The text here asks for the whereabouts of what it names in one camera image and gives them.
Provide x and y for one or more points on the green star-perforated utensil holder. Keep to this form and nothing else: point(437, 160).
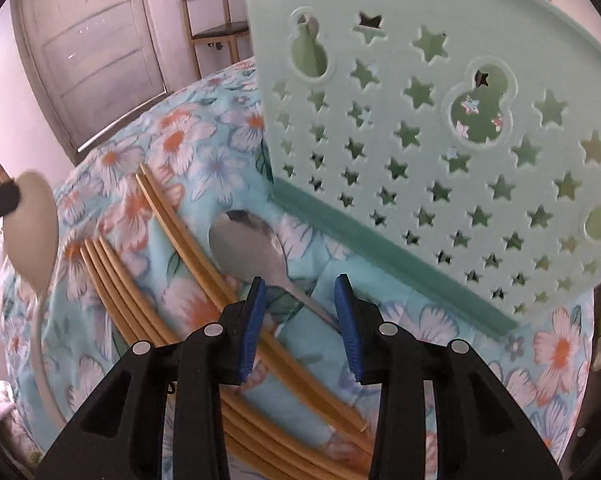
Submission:
point(405, 35)

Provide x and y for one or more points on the bunch of wooden chopsticks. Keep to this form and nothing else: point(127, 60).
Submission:
point(130, 290)

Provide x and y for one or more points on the metal spoon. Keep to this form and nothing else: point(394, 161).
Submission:
point(245, 245)

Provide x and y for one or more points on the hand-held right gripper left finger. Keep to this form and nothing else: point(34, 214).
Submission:
point(250, 330)

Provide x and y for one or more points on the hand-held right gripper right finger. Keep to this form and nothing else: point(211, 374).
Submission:
point(348, 330)

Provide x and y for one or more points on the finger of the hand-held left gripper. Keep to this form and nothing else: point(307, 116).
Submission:
point(0, 202)

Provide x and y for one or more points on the wooden chair with dark seat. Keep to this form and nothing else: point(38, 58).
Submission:
point(220, 30)

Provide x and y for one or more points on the white panel door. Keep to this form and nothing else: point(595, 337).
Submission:
point(95, 50)

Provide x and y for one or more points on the floral blue blanket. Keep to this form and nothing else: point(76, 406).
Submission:
point(195, 135)

